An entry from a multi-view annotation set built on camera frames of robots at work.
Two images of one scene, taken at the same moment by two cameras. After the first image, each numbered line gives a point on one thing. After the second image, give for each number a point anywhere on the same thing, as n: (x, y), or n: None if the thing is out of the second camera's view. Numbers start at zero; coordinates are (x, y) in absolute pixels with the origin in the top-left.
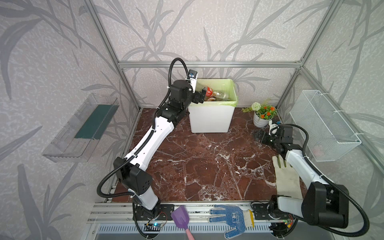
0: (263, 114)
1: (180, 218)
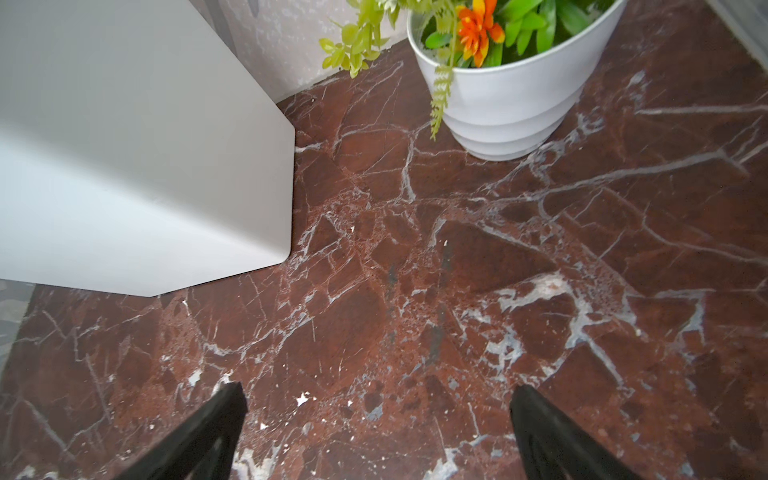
0: (508, 75)
1: None
